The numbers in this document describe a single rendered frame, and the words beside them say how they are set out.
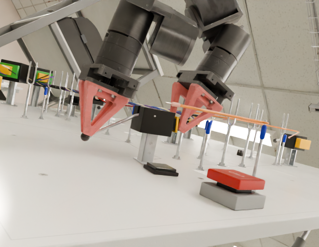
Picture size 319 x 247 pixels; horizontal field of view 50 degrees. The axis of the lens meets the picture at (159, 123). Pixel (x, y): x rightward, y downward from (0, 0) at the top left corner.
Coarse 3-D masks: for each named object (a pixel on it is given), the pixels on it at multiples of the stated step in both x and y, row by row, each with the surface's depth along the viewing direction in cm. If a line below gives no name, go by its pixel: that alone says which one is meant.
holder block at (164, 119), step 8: (136, 112) 55; (144, 112) 52; (152, 112) 53; (160, 112) 53; (168, 112) 54; (136, 120) 54; (144, 120) 52; (152, 120) 53; (160, 120) 54; (168, 120) 54; (136, 128) 54; (144, 128) 53; (152, 128) 53; (160, 128) 54; (168, 128) 54; (168, 136) 55
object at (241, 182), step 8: (208, 176) 41; (216, 176) 40; (224, 176) 39; (232, 176) 38; (240, 176) 39; (248, 176) 40; (216, 184) 41; (224, 184) 39; (232, 184) 38; (240, 184) 37; (248, 184) 38; (256, 184) 39; (264, 184) 40; (240, 192) 39; (248, 192) 40
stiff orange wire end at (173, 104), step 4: (172, 104) 43; (176, 104) 43; (180, 104) 43; (188, 108) 44; (192, 108) 44; (196, 108) 44; (200, 108) 45; (208, 112) 45; (212, 112) 45; (216, 112) 46; (220, 112) 46; (228, 116) 47; (232, 116) 47; (236, 116) 47; (248, 120) 48; (252, 120) 48; (256, 120) 49
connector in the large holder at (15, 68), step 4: (0, 64) 106; (4, 64) 107; (8, 64) 107; (0, 68) 106; (4, 68) 106; (12, 68) 107; (16, 68) 107; (0, 72) 106; (4, 72) 106; (8, 72) 106; (16, 72) 107; (8, 76) 107; (12, 76) 107; (16, 76) 107
